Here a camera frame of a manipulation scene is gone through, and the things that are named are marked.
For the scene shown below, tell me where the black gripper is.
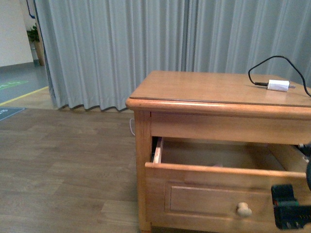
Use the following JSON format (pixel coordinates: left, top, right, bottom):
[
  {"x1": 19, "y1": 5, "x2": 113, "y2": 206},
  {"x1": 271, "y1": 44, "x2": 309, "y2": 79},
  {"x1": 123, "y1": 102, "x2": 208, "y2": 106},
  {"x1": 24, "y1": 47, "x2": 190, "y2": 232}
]
[{"x1": 271, "y1": 143, "x2": 311, "y2": 230}]

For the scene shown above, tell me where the wooden drawer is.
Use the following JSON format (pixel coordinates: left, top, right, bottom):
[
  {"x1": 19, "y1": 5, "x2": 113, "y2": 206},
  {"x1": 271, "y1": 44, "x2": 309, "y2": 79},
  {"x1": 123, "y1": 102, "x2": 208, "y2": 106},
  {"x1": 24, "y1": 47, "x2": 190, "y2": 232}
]
[{"x1": 145, "y1": 137, "x2": 311, "y2": 233}]

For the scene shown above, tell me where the round wooden drawer knob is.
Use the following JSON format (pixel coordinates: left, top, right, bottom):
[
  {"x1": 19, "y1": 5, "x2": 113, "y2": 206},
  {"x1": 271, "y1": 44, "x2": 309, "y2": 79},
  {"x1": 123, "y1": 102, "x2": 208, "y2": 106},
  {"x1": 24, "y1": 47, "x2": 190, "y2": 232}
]
[{"x1": 236, "y1": 202, "x2": 252, "y2": 218}]

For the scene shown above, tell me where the wooden nightstand cabinet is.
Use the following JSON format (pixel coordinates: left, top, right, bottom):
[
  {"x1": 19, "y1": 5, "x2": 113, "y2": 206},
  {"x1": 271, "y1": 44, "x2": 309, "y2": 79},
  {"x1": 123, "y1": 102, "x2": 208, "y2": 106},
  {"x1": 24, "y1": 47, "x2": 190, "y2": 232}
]
[{"x1": 126, "y1": 71, "x2": 311, "y2": 233}]

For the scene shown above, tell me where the white usb charger adapter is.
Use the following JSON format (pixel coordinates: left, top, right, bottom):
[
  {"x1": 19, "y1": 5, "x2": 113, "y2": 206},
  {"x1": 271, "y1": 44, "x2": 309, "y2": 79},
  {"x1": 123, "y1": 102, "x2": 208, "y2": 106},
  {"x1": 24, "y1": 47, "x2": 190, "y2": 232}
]
[{"x1": 267, "y1": 80, "x2": 290, "y2": 92}]

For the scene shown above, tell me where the grey curtain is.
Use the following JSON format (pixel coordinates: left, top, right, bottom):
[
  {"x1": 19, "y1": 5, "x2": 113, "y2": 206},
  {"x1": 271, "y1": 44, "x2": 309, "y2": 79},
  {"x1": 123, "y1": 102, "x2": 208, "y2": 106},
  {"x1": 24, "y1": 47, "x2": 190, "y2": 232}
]
[{"x1": 35, "y1": 0, "x2": 311, "y2": 110}]

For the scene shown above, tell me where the dark floor mat sign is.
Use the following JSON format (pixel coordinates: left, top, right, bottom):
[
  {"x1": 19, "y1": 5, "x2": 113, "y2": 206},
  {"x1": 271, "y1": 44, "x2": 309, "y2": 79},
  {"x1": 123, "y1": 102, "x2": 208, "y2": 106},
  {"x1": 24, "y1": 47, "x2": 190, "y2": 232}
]
[{"x1": 0, "y1": 107, "x2": 26, "y2": 121}]

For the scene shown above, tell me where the potted green plant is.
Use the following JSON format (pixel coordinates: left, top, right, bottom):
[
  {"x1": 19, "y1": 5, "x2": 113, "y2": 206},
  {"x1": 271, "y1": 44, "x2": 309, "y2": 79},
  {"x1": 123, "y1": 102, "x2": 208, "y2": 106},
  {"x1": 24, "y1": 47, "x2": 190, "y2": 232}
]
[{"x1": 27, "y1": 25, "x2": 45, "y2": 66}]

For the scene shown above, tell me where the black usb cable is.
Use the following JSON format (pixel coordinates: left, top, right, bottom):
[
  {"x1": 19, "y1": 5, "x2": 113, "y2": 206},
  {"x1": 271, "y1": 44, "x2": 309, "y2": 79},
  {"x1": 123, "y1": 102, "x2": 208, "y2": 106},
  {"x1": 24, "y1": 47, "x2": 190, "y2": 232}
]
[{"x1": 248, "y1": 55, "x2": 311, "y2": 97}]

